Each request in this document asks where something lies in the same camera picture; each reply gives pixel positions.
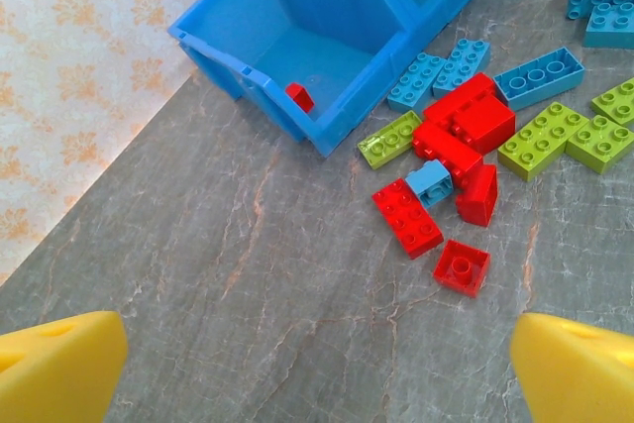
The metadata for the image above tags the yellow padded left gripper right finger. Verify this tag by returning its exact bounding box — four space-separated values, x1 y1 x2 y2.
509 312 634 423

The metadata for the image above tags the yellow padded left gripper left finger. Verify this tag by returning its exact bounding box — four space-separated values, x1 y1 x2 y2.
0 310 130 423

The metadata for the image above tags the small red lego brick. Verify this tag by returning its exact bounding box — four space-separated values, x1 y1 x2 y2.
284 82 316 114
432 239 491 299

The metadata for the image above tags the green lego brick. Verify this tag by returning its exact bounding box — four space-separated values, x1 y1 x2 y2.
589 77 634 128
357 109 423 169
565 114 634 176
496 101 591 182

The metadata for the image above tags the small blue lego brick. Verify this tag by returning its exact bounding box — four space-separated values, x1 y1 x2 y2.
404 160 456 210

